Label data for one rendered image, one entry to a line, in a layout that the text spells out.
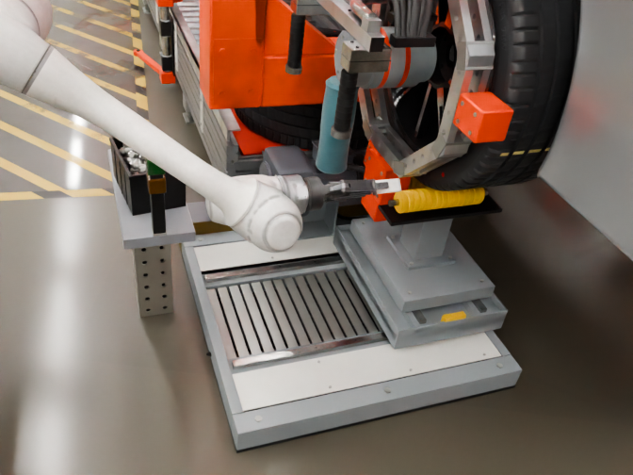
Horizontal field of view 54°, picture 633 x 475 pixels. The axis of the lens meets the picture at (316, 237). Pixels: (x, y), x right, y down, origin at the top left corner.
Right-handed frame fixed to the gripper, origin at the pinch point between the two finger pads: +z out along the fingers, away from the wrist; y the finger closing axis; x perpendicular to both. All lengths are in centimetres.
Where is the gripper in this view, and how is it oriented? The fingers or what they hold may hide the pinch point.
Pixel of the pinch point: (385, 186)
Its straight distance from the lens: 145.6
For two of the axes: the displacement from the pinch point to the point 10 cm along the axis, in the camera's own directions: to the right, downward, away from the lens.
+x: -1.5, -9.8, 0.9
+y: 3.1, -1.4, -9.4
